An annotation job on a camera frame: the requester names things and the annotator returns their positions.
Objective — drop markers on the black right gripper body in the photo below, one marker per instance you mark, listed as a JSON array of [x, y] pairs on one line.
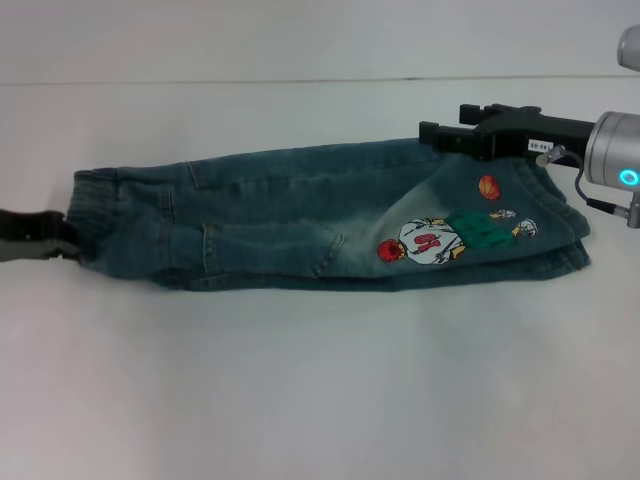
[[535, 132]]

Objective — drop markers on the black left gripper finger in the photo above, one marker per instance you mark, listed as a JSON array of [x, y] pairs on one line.
[[62, 225], [65, 250]]

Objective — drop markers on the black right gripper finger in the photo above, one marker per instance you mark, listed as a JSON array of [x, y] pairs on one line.
[[450, 137], [477, 114]]

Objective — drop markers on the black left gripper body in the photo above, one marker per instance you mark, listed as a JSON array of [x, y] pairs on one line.
[[22, 235]]

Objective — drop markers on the blue denim shorts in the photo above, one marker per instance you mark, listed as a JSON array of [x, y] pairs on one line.
[[300, 225]]

